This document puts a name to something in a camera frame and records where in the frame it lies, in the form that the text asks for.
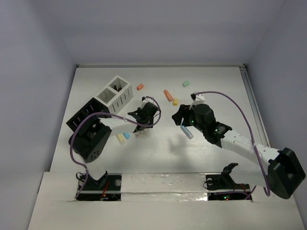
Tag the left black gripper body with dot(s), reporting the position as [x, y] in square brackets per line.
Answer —
[138, 115]

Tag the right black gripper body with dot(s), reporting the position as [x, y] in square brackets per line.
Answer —
[189, 118]

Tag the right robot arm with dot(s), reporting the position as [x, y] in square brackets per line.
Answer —
[280, 170]

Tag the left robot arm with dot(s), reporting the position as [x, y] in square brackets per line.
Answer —
[93, 125]

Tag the yellow highlighter cap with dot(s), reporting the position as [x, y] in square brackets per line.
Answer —
[175, 101]

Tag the orange highlighter cap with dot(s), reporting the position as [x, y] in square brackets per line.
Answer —
[168, 95]

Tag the blue highlighter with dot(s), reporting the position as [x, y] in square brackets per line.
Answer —
[186, 131]

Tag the blue highlighter cap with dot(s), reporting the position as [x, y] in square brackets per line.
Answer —
[126, 135]

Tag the green highlighter cap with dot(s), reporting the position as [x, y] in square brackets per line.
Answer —
[186, 83]

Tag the small orange marker cap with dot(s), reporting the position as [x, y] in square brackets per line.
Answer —
[139, 87]

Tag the yellow highlighter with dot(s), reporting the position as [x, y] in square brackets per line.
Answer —
[120, 139]

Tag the white slotted organizer box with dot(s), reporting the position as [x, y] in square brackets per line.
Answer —
[115, 95]

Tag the black slotted organizer box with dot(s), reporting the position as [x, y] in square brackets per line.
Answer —
[92, 106]

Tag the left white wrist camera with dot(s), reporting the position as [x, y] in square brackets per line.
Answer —
[144, 101]

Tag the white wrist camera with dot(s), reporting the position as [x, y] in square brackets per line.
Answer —
[197, 99]
[144, 101]

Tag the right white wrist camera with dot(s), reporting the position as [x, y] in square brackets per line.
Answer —
[197, 99]

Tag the aluminium side rail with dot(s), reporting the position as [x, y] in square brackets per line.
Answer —
[257, 115]

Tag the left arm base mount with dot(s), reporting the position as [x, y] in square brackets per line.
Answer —
[107, 188]

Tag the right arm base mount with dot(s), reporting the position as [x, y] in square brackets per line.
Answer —
[221, 187]

